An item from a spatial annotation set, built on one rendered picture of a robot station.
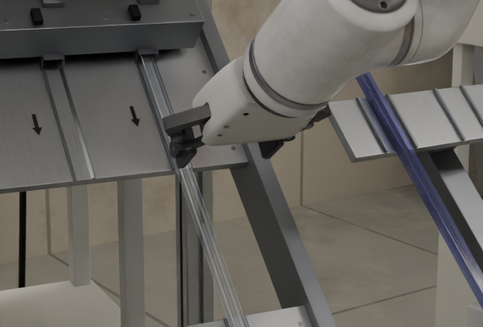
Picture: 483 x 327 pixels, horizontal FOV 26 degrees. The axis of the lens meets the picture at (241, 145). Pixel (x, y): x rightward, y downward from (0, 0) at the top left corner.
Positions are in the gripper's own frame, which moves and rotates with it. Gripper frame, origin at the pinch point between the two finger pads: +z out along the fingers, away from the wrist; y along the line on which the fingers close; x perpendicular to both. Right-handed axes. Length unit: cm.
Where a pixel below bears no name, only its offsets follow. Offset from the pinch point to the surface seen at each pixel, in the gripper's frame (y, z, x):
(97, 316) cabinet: -5, 72, -1
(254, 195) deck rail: -8.0, 12.5, 1.5
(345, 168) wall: -199, 301, -97
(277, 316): -4.7, 7.6, 16.1
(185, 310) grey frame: -10.0, 46.1, 6.1
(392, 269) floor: -163, 230, -33
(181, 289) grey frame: -10.1, 46.2, 3.1
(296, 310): -7.0, 7.7, 15.7
